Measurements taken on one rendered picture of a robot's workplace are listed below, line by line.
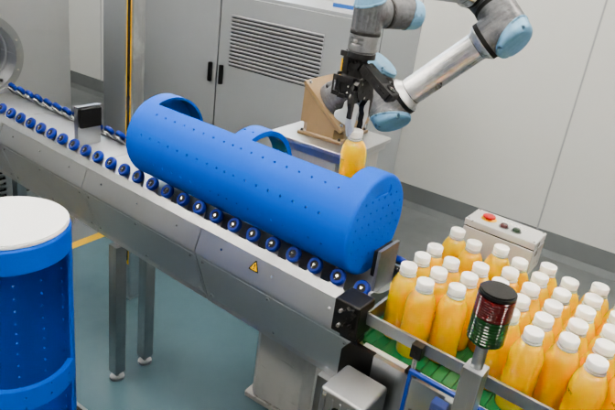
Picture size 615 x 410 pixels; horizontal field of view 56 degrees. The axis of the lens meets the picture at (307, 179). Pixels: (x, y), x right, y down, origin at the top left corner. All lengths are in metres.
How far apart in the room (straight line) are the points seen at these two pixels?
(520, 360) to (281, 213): 0.67
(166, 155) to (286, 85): 1.68
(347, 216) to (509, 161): 2.92
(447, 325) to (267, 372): 1.21
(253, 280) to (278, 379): 0.80
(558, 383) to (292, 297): 0.70
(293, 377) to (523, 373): 1.24
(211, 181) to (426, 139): 2.91
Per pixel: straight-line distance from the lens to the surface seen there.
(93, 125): 2.39
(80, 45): 6.87
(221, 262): 1.77
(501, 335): 1.05
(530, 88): 4.14
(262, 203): 1.57
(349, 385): 1.37
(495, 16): 1.76
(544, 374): 1.34
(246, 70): 3.56
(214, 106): 3.79
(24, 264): 1.51
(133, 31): 2.60
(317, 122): 1.97
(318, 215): 1.46
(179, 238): 1.88
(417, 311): 1.34
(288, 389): 2.42
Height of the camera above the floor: 1.74
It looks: 22 degrees down
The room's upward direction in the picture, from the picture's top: 8 degrees clockwise
